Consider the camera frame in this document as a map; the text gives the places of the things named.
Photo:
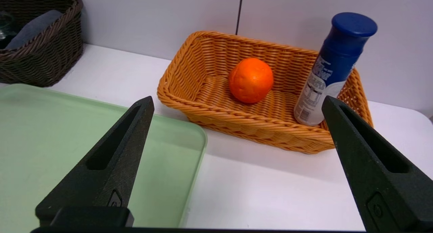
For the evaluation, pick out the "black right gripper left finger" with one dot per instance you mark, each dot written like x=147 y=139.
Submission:
x=111 y=158

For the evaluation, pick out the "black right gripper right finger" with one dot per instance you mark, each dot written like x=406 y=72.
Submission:
x=372 y=172

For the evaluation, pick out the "blue and white bottle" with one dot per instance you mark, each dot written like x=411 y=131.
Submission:
x=335 y=63

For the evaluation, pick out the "orange fruit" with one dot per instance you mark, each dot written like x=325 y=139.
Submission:
x=251 y=80

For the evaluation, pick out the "grey towel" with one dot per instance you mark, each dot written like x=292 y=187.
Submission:
x=33 y=28

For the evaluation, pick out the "glass cup with black holder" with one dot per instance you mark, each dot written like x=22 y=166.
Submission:
x=5 y=28

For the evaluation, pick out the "orange wicker basket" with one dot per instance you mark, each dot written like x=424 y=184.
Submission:
x=203 y=90

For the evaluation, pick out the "dark brown wicker basket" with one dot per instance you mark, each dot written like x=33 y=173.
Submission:
x=50 y=57

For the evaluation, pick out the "light green plastic tray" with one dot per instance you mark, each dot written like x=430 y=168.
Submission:
x=40 y=131

